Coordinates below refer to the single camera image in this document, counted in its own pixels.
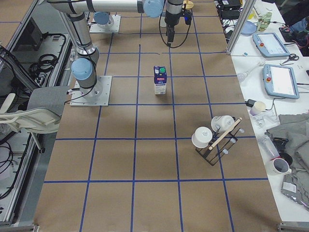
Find paper cup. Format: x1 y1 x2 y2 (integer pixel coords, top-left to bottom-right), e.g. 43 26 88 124
250 101 266 116

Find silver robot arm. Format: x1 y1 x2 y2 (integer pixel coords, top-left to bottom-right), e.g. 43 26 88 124
48 0 192 60

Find white bowl on rack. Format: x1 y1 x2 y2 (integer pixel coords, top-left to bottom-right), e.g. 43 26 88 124
191 127 212 148

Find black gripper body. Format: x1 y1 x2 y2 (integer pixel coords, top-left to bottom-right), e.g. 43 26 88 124
165 10 181 36

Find black wire cup rack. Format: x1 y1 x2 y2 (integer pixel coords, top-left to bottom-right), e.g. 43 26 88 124
195 117 244 166

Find light blue plate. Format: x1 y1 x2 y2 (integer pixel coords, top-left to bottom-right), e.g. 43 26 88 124
241 21 257 36

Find lower teach pendant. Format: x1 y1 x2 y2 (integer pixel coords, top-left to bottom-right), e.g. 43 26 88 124
263 64 299 99

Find white mug on rack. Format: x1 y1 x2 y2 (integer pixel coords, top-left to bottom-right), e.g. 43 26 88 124
211 115 235 132

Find upper teach pendant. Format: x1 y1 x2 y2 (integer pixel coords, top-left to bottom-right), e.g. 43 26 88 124
252 33 290 58

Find blue white milk carton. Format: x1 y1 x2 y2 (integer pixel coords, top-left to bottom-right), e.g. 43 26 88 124
154 66 167 95

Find teach pendant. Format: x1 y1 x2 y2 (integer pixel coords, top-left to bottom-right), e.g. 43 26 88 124
252 33 290 58
263 64 299 99

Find grey office chair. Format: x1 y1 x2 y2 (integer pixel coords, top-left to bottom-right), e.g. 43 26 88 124
0 86 70 153

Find black scissors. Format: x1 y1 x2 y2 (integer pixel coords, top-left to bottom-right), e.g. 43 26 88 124
280 53 299 65

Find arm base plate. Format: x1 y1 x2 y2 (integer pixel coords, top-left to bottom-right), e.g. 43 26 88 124
90 14 121 34
70 75 112 107

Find white mug dark interior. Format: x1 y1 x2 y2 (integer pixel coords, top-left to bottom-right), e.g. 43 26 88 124
265 158 292 175

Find grey cloth pile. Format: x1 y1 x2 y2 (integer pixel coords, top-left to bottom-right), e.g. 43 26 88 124
266 114 309 210

